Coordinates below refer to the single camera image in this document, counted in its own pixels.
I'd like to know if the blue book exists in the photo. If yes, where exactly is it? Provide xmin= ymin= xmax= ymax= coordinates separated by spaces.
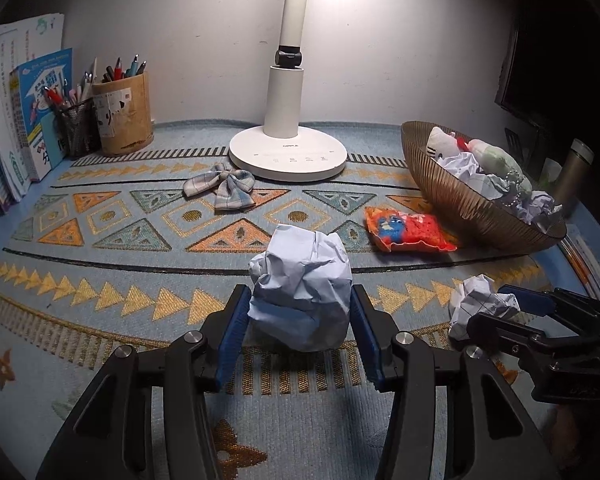
xmin=10 ymin=48 xmax=74 ymax=183

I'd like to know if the plaid fabric bow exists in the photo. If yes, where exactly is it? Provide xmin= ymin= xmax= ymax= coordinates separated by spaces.
xmin=182 ymin=162 xmax=257 ymax=212

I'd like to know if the green packet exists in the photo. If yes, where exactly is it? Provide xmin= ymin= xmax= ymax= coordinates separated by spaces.
xmin=537 ymin=157 xmax=561 ymax=191

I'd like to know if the stack of notebooks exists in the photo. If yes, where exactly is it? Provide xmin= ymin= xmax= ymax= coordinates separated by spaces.
xmin=560 ymin=225 xmax=600 ymax=301

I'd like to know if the large paper ball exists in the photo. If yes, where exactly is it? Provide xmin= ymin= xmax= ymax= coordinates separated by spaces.
xmin=437 ymin=152 xmax=483 ymax=181
xmin=247 ymin=224 xmax=353 ymax=352

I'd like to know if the metal thermos bottle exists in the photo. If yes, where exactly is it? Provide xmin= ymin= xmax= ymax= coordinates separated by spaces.
xmin=552 ymin=138 xmax=595 ymax=216

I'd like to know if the white plush toy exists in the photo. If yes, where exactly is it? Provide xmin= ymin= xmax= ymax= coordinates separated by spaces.
xmin=426 ymin=126 xmax=468 ymax=162

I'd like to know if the black monitor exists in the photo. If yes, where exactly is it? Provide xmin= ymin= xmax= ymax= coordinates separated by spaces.
xmin=495 ymin=0 xmax=600 ymax=136

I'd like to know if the white paper booklet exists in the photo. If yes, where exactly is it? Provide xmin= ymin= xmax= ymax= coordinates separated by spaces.
xmin=0 ymin=14 xmax=63 ymax=111

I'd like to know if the red snack packet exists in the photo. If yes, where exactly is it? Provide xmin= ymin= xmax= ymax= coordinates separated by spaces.
xmin=364 ymin=206 xmax=459 ymax=253

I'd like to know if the brown ribbed glass bowl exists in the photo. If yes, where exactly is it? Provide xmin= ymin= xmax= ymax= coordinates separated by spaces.
xmin=400 ymin=121 xmax=567 ymax=254

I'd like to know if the person's right hand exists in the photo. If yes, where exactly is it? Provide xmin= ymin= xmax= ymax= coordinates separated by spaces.
xmin=547 ymin=402 xmax=600 ymax=471

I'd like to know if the wooden pen holder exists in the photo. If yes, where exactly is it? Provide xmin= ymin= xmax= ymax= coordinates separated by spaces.
xmin=91 ymin=71 xmax=156 ymax=157

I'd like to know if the bunch of pens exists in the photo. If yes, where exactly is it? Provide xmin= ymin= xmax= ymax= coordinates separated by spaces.
xmin=42 ymin=57 xmax=98 ymax=111
xmin=92 ymin=54 xmax=148 ymax=83

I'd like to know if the black mesh pen holder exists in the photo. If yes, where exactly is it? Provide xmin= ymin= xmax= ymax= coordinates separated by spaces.
xmin=54 ymin=96 xmax=102 ymax=160

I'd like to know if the white desk lamp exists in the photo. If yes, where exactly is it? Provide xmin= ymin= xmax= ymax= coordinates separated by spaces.
xmin=228 ymin=0 xmax=348 ymax=182

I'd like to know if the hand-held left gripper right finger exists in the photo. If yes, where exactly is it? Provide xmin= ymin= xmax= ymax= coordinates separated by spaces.
xmin=349 ymin=284 xmax=563 ymax=480

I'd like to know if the green plush toy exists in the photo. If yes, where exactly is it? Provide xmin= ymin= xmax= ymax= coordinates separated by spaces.
xmin=480 ymin=146 xmax=533 ymax=201

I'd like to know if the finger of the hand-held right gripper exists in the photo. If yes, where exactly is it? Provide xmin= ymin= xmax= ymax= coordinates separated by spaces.
xmin=466 ymin=310 xmax=600 ymax=361
xmin=497 ymin=284 xmax=600 ymax=333

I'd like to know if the patterned woven mat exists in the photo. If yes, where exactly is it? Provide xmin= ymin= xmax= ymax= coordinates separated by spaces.
xmin=0 ymin=119 xmax=600 ymax=480

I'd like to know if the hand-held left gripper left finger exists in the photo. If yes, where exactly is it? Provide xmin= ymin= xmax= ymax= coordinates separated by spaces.
xmin=35 ymin=284 xmax=253 ymax=480

